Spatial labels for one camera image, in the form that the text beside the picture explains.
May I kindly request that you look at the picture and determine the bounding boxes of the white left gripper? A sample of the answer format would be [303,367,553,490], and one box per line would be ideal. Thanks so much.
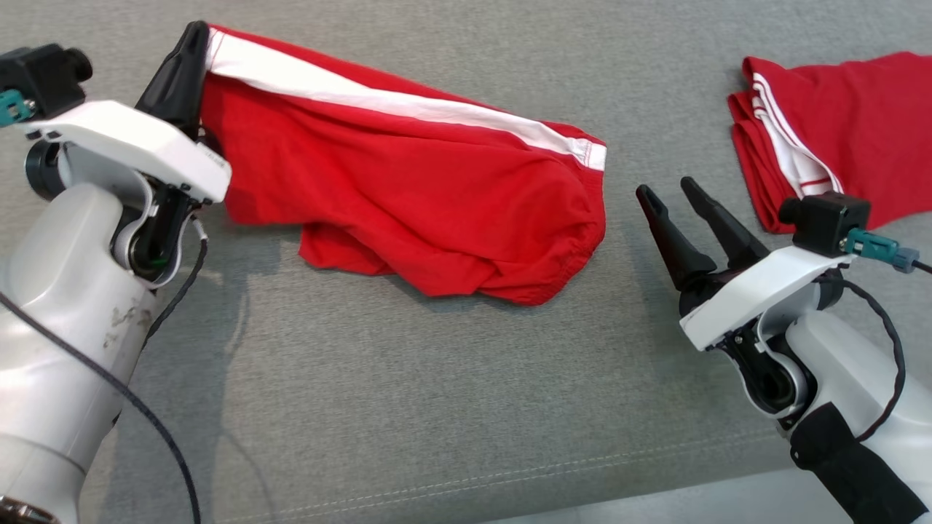
[22,22,232,206]

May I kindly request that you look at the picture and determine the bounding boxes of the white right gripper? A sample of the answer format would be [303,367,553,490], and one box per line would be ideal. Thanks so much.
[636,176,857,353]

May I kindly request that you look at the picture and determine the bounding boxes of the red shirt with white sleeves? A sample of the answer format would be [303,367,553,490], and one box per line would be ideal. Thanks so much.
[727,51,932,236]

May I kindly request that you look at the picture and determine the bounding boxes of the red shorts with white stripe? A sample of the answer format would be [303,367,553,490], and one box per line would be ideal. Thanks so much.
[200,24,608,307]

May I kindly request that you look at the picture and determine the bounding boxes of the teal cable connector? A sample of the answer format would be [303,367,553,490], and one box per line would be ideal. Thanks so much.
[845,227,920,275]
[0,88,36,127]

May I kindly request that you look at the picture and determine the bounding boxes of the short black left gripper cable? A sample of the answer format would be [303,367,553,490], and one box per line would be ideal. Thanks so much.
[141,217,210,352]

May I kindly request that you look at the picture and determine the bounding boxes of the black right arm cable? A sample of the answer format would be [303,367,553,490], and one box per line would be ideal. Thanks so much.
[815,257,932,445]

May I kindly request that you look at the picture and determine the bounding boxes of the long black left arm cable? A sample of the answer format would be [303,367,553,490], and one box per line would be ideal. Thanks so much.
[0,291,202,524]

